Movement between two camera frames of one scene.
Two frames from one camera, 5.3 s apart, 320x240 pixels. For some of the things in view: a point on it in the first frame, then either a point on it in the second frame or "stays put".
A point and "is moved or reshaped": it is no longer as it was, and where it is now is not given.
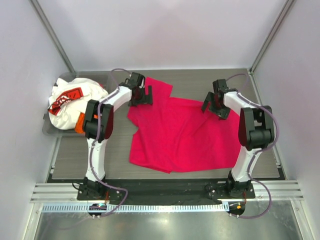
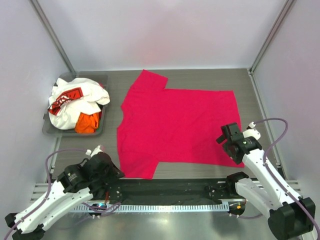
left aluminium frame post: [52, 37] stays put
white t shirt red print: [68, 100] stays put
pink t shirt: [173, 134] is moved or reshaped
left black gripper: [147, 99] → [115, 173]
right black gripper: [223, 113] → [235, 158]
